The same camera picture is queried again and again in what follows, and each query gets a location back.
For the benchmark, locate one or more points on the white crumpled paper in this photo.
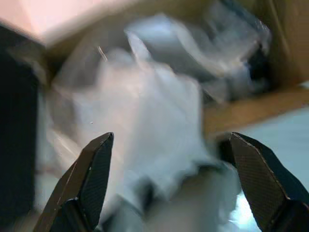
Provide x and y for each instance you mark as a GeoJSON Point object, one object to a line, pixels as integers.
{"type": "Point", "coordinates": [144, 116]}

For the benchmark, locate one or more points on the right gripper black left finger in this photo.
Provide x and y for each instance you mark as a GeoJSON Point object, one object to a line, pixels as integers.
{"type": "Point", "coordinates": [79, 193]}

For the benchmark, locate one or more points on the brown cardboard box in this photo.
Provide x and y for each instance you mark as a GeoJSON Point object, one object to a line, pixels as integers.
{"type": "Point", "coordinates": [241, 113]}

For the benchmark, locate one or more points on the small white cloth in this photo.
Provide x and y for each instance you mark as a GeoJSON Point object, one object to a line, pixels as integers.
{"type": "Point", "coordinates": [188, 207]}

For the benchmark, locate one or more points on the black door panel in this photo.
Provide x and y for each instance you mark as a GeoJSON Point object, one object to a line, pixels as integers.
{"type": "Point", "coordinates": [17, 120]}

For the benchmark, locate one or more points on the clear plastic bag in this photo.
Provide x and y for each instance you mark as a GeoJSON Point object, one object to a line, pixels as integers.
{"type": "Point", "coordinates": [193, 48]}

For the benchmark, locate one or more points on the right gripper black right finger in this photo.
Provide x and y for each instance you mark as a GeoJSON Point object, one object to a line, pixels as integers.
{"type": "Point", "coordinates": [272, 193]}

